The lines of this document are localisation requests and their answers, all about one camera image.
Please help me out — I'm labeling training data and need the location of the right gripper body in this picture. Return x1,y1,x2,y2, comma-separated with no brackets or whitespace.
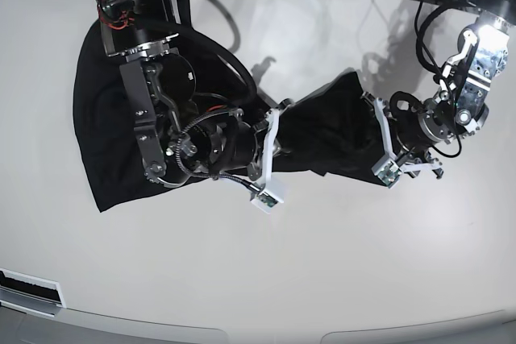
177,108,267,179

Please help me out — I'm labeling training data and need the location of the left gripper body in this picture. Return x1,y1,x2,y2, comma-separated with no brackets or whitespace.
388,92,458,152

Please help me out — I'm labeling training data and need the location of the black t-shirt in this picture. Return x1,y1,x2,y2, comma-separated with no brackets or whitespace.
73,19,384,211

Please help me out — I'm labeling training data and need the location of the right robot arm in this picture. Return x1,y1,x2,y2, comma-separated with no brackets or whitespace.
95,0,280,193

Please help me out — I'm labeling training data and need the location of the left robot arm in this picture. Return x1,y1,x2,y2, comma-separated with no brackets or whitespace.
389,1,511,155

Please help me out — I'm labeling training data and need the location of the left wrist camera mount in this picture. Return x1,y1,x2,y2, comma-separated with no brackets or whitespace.
361,92,443,189

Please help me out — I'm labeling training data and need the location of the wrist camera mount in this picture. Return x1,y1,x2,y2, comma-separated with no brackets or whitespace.
361,92,443,189
248,98,293,214

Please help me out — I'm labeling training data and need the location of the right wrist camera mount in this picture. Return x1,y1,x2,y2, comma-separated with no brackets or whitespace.
248,98,293,214

